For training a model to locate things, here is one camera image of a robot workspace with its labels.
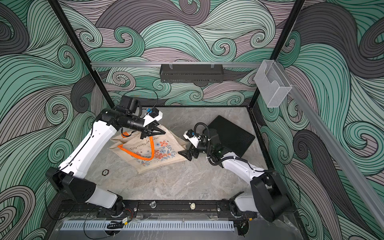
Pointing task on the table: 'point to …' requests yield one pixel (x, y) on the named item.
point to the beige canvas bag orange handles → (160, 148)
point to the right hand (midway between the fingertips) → (182, 146)
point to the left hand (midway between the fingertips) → (163, 128)
